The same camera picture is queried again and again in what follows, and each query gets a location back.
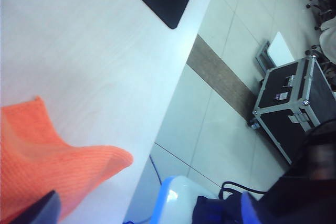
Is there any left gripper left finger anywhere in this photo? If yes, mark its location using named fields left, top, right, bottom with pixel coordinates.
left=14, top=189, right=62, bottom=224

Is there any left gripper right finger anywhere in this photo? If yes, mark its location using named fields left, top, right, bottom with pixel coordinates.
left=192, top=191, right=263, bottom=224

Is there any orange microfibre rag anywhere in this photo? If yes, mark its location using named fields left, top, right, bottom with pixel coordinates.
left=0, top=95, right=134, bottom=224

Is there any white blue-rimmed plastic housing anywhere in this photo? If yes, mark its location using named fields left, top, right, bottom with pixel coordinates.
left=153, top=175, right=220, bottom=224

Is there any black aluminium flight case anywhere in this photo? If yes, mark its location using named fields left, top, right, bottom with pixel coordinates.
left=248, top=55, right=336, bottom=166

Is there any black floor cable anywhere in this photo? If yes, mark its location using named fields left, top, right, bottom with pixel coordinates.
left=217, top=180, right=270, bottom=201

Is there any thin blue cable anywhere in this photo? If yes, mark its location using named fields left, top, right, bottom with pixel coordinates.
left=123, top=154, right=165, bottom=224

